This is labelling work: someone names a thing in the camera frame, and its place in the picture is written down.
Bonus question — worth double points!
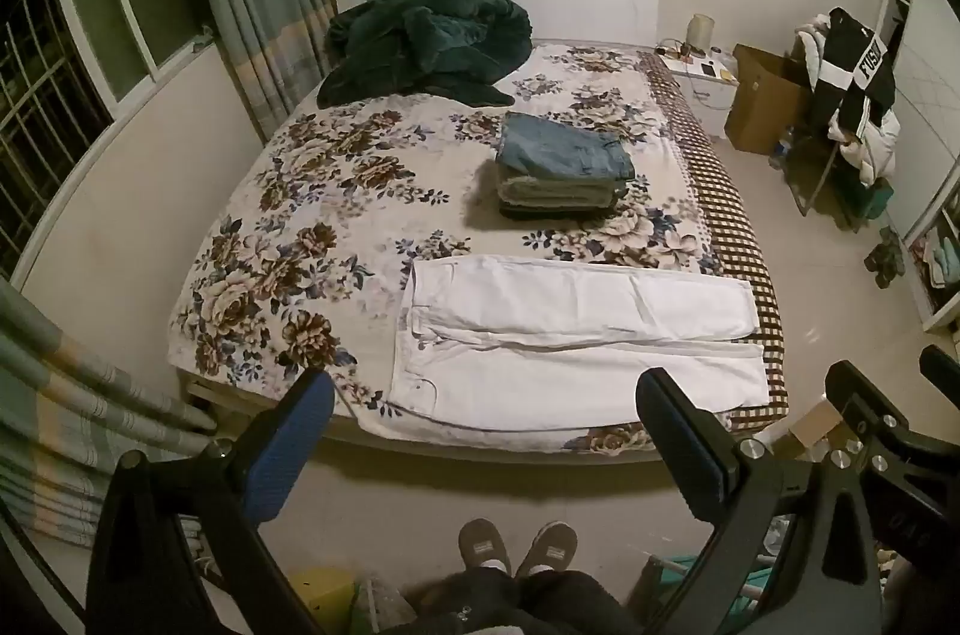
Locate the window with grille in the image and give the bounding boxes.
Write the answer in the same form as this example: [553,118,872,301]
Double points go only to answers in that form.
[0,0,216,277]

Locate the white nightstand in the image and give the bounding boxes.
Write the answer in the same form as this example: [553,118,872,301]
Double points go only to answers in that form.
[655,46,740,142]

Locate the teal cloth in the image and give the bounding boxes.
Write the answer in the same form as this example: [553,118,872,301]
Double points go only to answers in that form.
[832,162,895,225]

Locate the folded teal towels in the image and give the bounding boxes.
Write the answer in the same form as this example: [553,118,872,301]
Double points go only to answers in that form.
[925,225,960,289]

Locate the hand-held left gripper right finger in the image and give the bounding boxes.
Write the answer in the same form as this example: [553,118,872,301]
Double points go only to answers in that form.
[635,368,901,635]

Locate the dark green shoes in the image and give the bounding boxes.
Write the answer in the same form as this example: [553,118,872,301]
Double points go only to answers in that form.
[862,225,905,290]

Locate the black and white jacket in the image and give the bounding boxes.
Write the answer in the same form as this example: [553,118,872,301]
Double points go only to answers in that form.
[805,7,899,145]

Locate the brown checked mattress cover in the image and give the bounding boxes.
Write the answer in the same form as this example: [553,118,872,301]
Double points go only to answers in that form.
[637,50,790,435]

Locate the folded dark pants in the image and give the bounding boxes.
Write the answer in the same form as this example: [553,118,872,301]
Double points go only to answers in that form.
[498,201,617,225]

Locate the folded blue jeans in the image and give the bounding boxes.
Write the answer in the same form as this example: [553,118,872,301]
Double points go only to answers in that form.
[494,112,638,183]

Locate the yellow box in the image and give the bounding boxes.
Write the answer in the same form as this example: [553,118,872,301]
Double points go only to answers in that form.
[288,567,358,626]

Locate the person's legs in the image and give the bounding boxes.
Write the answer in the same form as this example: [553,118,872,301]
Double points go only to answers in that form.
[403,566,647,635]

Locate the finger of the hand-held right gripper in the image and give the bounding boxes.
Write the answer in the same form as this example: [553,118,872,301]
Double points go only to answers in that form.
[920,345,960,390]
[823,360,914,457]

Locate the white wardrobe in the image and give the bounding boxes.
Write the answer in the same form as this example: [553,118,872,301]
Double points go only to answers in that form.
[872,0,960,334]

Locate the person's right slipper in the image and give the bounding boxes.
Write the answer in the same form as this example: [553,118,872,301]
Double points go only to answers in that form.
[515,520,579,580]

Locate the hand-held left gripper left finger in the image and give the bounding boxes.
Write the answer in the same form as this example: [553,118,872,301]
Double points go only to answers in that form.
[86,368,336,635]

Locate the dark green quilt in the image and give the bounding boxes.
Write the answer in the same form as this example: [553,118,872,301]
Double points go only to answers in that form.
[316,0,536,110]

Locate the white puffy jacket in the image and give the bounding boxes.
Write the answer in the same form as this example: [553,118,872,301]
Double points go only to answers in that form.
[828,106,902,187]

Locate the metal chair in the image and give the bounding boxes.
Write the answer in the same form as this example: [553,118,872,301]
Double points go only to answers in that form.
[786,128,865,232]

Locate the floral-sheet bed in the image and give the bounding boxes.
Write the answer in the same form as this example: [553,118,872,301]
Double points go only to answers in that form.
[170,42,751,457]

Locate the large cardboard box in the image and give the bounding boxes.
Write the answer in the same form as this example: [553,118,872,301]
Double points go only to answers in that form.
[723,43,815,157]

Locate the person's left slipper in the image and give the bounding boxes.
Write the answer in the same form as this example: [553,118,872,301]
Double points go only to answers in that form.
[457,518,513,580]

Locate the white pants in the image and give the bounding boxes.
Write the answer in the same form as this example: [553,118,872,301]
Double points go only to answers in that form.
[358,254,770,436]

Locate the folded pale pants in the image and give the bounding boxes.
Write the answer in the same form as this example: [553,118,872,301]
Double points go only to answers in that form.
[495,168,628,210]

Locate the small cardboard box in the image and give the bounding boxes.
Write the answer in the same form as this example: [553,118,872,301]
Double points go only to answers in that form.
[787,398,853,460]

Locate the white headboard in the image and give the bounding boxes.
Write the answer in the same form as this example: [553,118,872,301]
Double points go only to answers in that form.
[332,0,665,54]

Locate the person's slipper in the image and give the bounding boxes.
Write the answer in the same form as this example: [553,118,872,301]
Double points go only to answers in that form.
[515,520,579,580]
[457,518,513,580]

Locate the teal basket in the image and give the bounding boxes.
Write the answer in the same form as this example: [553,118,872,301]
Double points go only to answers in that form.
[637,551,775,635]

